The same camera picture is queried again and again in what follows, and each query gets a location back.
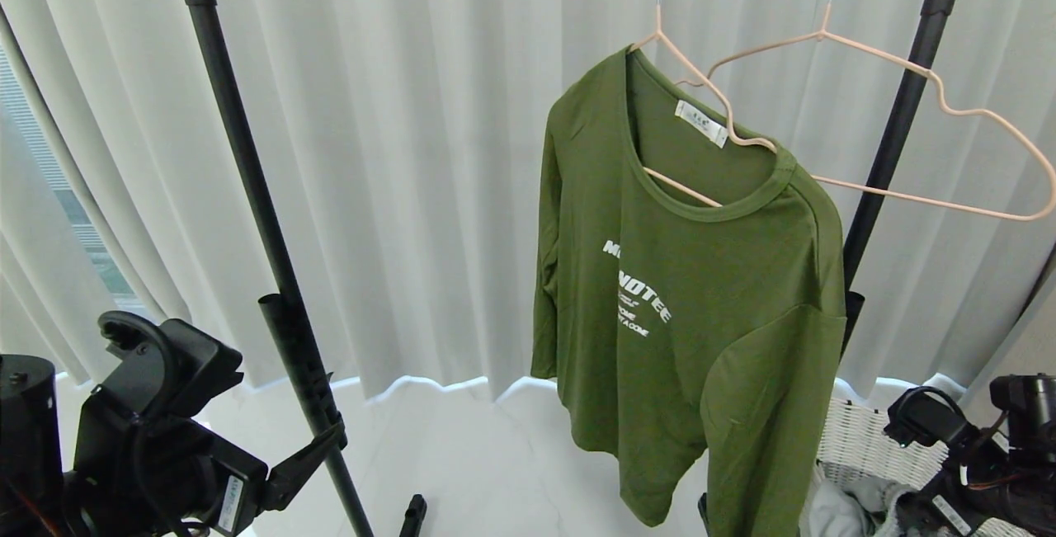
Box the green short-sleeved shirt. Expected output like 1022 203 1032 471
530 46 848 537

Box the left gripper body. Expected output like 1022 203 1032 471
66 417 269 537

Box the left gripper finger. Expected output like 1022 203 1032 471
262 420 348 513

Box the white curtain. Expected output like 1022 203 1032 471
0 133 116 385
0 0 1056 402

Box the white laundry basket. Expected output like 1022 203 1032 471
813 397 1036 537

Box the window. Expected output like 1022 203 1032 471
0 46 145 315

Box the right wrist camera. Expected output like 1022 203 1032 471
883 387 981 449

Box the pale grey garment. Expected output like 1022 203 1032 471
802 475 917 537

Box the pink clothes hanger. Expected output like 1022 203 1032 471
627 0 778 208
676 0 1056 222

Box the black clothes rack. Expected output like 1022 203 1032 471
0 0 1056 537

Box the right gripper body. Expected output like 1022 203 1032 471
895 471 1056 537

